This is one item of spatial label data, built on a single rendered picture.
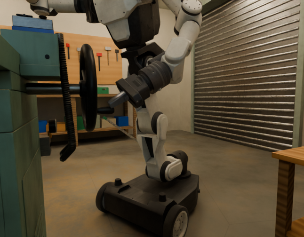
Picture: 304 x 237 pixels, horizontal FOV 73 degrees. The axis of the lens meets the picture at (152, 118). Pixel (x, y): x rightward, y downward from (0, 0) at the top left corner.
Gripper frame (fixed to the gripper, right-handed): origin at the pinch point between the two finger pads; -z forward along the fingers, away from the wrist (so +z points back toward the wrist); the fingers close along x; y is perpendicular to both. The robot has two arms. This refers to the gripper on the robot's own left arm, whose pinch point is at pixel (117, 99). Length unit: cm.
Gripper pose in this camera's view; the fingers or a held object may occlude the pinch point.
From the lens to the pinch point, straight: 63.8
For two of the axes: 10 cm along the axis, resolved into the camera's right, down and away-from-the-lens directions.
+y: -1.2, -5.9, -8.0
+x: -6.0, -5.9, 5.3
